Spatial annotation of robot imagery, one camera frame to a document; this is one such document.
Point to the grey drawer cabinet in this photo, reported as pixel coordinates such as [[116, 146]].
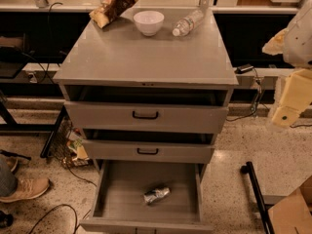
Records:
[[120, 56]]

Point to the grey middle drawer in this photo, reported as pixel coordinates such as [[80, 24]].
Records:
[[149, 146]]

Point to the brown chip bag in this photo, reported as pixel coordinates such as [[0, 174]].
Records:
[[109, 11]]

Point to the grey drawer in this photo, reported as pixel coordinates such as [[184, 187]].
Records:
[[148, 109], [119, 206], [149, 146]]

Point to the black table leg frame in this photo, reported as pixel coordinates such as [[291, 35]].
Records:
[[22, 115]]

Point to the cardboard box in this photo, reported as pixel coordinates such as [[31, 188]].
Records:
[[293, 214]]

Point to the white bowl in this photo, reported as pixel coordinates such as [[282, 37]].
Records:
[[149, 22]]

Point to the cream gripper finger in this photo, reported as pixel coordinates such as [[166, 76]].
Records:
[[276, 45], [295, 98]]

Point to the wire basket with items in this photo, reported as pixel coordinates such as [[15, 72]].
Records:
[[67, 146]]

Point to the clear plastic water bottle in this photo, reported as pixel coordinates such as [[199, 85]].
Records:
[[187, 24]]

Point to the black metal stand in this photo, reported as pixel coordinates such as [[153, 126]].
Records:
[[248, 169]]

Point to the tan sneaker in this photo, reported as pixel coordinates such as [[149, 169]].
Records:
[[27, 189]]

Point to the grey top drawer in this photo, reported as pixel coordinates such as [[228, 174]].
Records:
[[148, 109]]

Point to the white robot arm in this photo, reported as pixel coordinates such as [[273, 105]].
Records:
[[295, 44]]

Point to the grey bottom drawer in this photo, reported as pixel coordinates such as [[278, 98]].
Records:
[[119, 206]]

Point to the black power adapter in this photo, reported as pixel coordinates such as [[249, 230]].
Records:
[[244, 69]]

